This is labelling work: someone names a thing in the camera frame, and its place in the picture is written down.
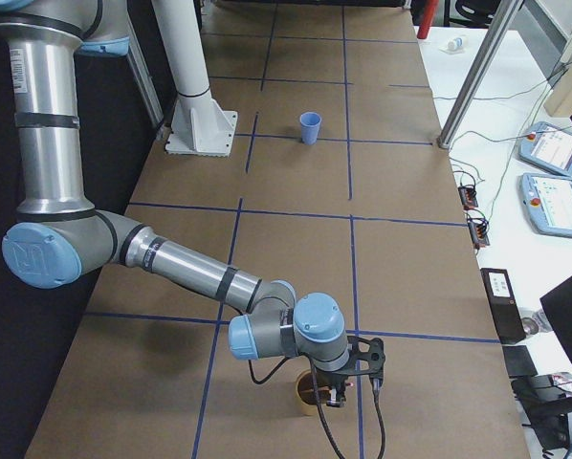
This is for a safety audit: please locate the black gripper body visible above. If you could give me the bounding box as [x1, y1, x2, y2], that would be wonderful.
[315, 368, 348, 408]

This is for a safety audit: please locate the blue ribbed cup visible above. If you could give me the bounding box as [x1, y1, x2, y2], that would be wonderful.
[299, 111, 322, 145]

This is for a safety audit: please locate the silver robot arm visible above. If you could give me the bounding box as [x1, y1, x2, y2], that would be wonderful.
[0, 1, 354, 406]

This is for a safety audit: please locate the wooden bamboo cup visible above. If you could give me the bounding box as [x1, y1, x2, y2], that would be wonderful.
[295, 370, 330, 416]

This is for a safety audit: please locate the black box with label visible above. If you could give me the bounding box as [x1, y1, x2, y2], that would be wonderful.
[480, 268, 526, 344]

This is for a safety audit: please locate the orange connector board near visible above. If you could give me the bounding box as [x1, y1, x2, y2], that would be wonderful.
[467, 217, 490, 250]

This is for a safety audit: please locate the orange connector board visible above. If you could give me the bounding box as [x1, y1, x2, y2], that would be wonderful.
[458, 185, 478, 210]
[467, 217, 490, 250]

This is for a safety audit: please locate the orange connector board far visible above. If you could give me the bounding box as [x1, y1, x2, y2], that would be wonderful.
[458, 185, 478, 210]

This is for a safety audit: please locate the near teach pendant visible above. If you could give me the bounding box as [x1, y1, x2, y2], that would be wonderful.
[518, 173, 572, 238]

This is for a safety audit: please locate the teach pendant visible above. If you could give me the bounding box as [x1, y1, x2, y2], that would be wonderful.
[518, 173, 572, 238]
[518, 121, 572, 177]

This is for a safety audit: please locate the far teach pendant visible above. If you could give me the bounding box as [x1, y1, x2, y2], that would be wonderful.
[518, 121, 572, 177]

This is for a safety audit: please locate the white plastic bottle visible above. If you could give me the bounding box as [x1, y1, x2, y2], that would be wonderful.
[442, 35, 468, 54]

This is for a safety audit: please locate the red cylinder bottle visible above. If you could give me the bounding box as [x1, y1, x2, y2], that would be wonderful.
[417, 0, 437, 40]

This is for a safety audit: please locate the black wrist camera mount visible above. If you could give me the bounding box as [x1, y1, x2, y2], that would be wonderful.
[342, 335, 385, 385]

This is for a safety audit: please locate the white pedestal column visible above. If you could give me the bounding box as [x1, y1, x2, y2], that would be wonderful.
[152, 0, 238, 157]

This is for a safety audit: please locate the aluminium frame post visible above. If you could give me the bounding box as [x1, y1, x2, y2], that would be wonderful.
[437, 0, 523, 149]

